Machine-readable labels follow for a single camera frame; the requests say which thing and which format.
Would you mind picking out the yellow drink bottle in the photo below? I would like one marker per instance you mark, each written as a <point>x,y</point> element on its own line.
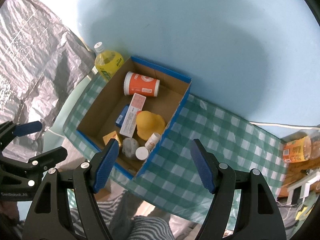
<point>107,62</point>

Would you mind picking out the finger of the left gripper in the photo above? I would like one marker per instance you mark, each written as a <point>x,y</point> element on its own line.
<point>46,160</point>
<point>26,129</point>

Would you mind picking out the blue cardboard box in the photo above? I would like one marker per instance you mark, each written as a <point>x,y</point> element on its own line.
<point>101,117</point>

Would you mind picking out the wooden side table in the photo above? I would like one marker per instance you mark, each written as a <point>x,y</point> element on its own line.
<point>295,172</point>

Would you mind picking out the red blue medicine box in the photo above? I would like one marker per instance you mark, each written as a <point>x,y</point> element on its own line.
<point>129,124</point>

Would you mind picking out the orange juice bottle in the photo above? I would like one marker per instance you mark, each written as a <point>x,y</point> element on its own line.
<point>302,150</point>

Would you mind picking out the blue wet wipes pack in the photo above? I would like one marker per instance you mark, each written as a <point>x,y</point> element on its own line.
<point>121,116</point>

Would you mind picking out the silver foil sheet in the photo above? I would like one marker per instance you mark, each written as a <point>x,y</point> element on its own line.
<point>42,61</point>

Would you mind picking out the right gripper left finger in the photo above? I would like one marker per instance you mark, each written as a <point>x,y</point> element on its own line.
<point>89,179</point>

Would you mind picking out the yellow rubber duck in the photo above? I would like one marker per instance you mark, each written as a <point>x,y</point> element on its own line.
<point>148,123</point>

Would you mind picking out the orange white canister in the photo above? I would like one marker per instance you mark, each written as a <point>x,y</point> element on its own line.
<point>141,84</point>

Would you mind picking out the green checkered cloth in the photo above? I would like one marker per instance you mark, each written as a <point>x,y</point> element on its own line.
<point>171,181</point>

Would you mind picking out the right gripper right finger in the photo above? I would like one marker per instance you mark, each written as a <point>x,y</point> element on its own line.
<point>219,179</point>

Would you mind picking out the white pill bottle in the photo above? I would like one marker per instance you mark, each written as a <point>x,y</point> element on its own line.
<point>143,152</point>

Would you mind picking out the small yellow box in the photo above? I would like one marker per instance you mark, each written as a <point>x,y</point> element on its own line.
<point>111,138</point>

